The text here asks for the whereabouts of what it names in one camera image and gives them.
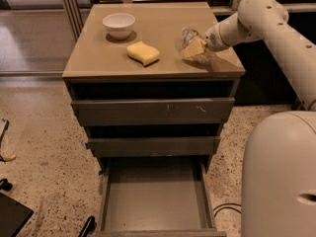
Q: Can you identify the clear plastic water bottle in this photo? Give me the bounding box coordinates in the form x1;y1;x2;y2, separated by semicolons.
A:
181;27;209;64

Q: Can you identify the open bottom grey drawer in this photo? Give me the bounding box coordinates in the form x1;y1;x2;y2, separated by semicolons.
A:
95;156;227;237

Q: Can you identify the grey drawer cabinet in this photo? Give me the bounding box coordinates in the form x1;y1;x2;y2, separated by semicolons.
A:
62;1;247;183

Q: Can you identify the white ceramic bowl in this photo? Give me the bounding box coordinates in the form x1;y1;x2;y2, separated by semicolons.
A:
103;13;135;40

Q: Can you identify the black box on floor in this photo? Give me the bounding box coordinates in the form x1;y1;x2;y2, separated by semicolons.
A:
0;193;34;237

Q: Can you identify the top grey drawer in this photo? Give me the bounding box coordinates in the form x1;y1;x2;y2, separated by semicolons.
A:
71;98;234;126

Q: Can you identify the middle grey drawer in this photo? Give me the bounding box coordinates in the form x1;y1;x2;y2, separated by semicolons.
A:
87;136;220;158

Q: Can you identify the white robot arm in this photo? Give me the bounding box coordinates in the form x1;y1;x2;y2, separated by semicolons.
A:
182;0;316;237

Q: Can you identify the black handle near drawer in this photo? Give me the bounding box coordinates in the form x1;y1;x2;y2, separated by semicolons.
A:
78;216;96;237

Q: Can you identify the yellow sponge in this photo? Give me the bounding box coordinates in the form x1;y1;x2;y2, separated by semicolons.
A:
126;41;160;66

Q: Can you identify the black power cable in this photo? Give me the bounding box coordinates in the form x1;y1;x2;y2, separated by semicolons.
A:
212;202;242;217

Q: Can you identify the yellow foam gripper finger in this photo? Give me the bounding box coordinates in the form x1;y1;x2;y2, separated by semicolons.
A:
182;39;205;58

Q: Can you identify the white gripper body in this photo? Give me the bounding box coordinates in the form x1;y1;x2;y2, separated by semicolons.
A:
205;22;229;52

